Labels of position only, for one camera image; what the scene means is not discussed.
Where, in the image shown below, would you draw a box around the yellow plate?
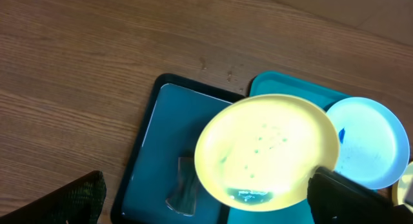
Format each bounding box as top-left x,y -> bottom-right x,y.
392,162 -> 413,211
194,94 -> 340,212

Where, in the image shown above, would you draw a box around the black water tray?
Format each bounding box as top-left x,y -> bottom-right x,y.
110,74 -> 244,224

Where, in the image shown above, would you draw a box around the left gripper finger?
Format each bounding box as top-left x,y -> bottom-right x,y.
1,170 -> 106,224

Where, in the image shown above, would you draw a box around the light blue plate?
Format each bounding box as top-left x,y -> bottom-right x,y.
327,97 -> 410,190

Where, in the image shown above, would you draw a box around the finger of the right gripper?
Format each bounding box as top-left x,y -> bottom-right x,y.
307,167 -> 412,224

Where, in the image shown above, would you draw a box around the green and orange sponge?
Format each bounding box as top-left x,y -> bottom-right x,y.
165,157 -> 199,216

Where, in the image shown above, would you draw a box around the teal plastic tray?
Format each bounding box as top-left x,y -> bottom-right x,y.
227,71 -> 349,224

